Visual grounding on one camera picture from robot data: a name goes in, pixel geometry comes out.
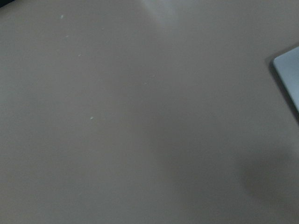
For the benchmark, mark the grey laptop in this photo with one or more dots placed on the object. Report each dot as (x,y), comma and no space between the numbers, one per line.
(286,66)

